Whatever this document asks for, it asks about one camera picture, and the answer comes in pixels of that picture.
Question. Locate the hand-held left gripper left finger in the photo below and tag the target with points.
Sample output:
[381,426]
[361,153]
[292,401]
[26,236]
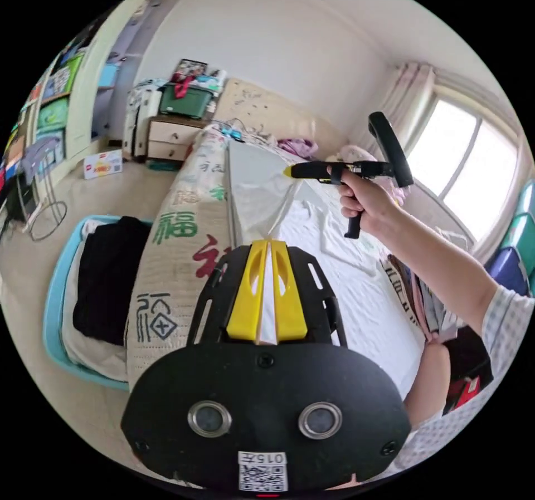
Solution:
[246,308]

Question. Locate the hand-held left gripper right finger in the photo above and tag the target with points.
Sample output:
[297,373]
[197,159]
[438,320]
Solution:
[288,312]

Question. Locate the person's body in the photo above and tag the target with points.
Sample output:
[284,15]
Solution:
[505,333]

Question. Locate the shelf with coloured boxes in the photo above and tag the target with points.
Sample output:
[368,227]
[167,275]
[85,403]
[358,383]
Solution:
[46,107]

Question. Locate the pink curtain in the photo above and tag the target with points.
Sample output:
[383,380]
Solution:
[401,103]

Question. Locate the bed with printed woven mat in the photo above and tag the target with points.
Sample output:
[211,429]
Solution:
[175,266]

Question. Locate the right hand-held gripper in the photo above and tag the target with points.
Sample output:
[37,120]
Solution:
[311,171]

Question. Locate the stack of storage bins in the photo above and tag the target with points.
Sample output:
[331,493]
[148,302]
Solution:
[516,249]

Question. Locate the window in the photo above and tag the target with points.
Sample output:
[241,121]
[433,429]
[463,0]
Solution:
[464,166]

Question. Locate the wooden nightstand with drawers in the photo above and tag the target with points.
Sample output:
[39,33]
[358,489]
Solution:
[169,138]

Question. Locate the metal stool with grey cloth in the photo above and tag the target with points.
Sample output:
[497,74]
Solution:
[42,174]

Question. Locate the purple clothes heap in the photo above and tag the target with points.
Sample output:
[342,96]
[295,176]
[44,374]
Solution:
[299,148]

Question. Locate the person's right forearm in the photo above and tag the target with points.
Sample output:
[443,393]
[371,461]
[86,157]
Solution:
[439,270]

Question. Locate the white suitcase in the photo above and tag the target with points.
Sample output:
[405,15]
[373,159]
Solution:
[140,120]

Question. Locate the white short sleeve shirt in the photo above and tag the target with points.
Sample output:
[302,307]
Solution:
[259,199]

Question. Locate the green storage box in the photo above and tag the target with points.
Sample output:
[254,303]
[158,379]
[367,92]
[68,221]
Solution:
[184,101]

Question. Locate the person's right hand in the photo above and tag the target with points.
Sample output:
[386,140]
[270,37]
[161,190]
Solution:
[368,203]

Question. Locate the white carton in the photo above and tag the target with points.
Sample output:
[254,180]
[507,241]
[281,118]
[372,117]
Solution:
[102,166]

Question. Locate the person's left hand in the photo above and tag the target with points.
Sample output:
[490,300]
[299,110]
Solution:
[353,478]

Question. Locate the blue basket with clothes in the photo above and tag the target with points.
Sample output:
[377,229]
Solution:
[104,274]

